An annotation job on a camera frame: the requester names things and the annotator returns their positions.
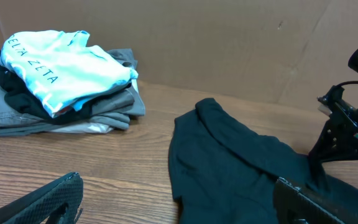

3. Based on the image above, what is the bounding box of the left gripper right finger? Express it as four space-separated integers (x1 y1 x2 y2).
273 177 347 224

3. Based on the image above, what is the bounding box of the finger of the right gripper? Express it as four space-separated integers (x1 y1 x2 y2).
308 119 337 164

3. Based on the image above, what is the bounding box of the black t-shirt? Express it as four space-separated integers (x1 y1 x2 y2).
168 98 358 223

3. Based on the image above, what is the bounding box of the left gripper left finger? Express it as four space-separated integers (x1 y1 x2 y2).
0 172 83 224

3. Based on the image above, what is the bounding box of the grey folded garment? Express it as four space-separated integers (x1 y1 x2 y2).
0 53 145 137

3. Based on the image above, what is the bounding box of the black folded garment in pile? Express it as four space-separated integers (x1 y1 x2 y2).
0 49 133 125

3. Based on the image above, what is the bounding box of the light blue folded t-shirt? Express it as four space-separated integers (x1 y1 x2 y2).
0 30 138 118

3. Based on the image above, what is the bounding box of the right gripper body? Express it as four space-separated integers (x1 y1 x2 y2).
318 86 358 161

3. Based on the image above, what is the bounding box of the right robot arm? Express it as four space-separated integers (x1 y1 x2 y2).
309 49 358 162

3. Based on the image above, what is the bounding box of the white garment under pile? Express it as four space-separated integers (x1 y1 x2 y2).
0 72 140 134

